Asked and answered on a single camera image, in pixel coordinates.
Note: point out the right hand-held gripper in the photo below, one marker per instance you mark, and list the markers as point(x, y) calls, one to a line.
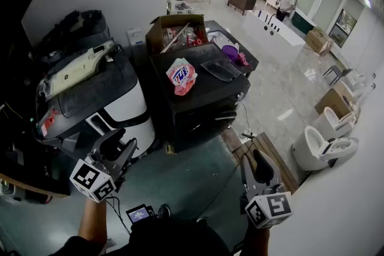
point(270, 208)

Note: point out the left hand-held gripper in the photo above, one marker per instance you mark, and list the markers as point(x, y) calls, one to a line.
point(90, 178)

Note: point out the person's right forearm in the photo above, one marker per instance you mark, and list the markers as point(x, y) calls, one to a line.
point(256, 241)

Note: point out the person's left forearm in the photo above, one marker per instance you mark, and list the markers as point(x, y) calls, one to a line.
point(93, 222)

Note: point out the red snack pouch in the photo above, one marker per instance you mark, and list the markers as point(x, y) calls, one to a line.
point(181, 76)

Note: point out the open cardboard box with clutter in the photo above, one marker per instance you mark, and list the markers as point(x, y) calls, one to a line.
point(177, 34)

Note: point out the wooden slat platform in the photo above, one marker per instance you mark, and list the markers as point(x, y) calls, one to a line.
point(270, 153)

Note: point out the white power strip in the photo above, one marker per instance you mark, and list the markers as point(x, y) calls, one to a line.
point(247, 135)

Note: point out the white top-load washing machine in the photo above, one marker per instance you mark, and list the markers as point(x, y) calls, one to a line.
point(126, 105)

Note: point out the white toilet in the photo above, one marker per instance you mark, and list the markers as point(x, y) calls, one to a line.
point(312, 150)
point(328, 123)

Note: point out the small black screen device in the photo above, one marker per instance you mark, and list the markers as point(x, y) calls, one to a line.
point(138, 214)

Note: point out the person's dark shoe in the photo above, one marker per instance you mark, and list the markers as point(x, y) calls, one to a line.
point(164, 211)

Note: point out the beige plastic panel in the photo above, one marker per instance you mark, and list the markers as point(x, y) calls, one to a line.
point(78, 72)

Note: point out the dark wooden shelf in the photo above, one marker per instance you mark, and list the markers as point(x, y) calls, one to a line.
point(27, 159)

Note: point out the person's dark shirt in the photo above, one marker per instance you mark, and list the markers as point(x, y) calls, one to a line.
point(168, 238)

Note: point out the large cardboard box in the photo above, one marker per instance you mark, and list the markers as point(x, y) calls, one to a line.
point(333, 100)

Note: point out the clear plastic tray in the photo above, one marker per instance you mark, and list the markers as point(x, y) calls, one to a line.
point(220, 69)

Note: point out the small white appliance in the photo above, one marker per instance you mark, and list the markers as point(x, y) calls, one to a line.
point(135, 36)

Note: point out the purple bowl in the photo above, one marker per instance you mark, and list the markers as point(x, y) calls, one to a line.
point(230, 51)

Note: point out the black plastic panel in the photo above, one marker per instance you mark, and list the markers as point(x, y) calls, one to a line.
point(81, 25)

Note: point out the dark chair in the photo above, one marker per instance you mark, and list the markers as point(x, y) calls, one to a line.
point(339, 72)

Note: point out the long white counter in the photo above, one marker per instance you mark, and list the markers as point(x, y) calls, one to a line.
point(276, 37)

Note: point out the small cardboard box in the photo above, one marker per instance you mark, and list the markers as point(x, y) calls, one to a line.
point(318, 42)

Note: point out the green cabinet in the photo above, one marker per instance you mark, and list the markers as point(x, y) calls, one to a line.
point(301, 24)

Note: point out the dark framed window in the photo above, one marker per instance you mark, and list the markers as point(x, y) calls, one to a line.
point(343, 27)

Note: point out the brown wooden cabinet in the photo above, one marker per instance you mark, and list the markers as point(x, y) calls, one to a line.
point(241, 0)

